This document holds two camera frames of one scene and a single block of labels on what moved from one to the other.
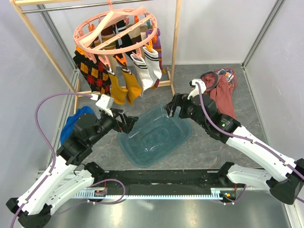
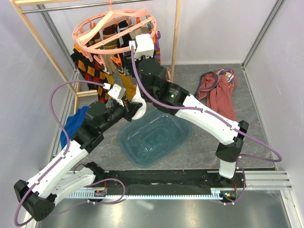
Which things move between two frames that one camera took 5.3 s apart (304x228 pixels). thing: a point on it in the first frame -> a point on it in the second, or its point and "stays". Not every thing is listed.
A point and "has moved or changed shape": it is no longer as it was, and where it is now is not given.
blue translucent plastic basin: (154, 135) stays
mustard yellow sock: (118, 93) has moved or changed shape
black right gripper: (179, 99) -> (142, 57)
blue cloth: (71, 120) stays
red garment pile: (221, 83) stays
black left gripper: (128, 121) -> (129, 109)
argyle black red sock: (95, 72) stays
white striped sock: (144, 77) has moved or changed shape
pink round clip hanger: (115, 31) stays
